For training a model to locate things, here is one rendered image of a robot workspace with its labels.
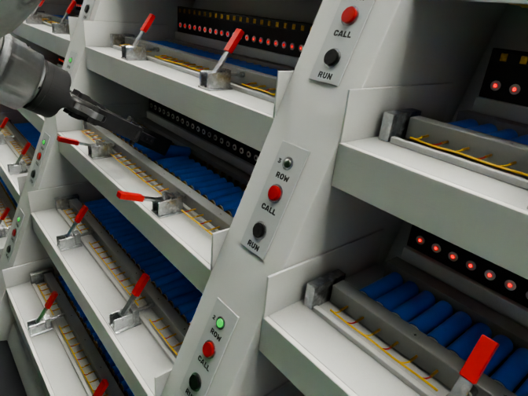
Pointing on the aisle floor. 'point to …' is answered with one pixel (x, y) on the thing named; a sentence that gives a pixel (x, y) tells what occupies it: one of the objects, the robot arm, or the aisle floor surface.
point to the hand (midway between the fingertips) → (148, 138)
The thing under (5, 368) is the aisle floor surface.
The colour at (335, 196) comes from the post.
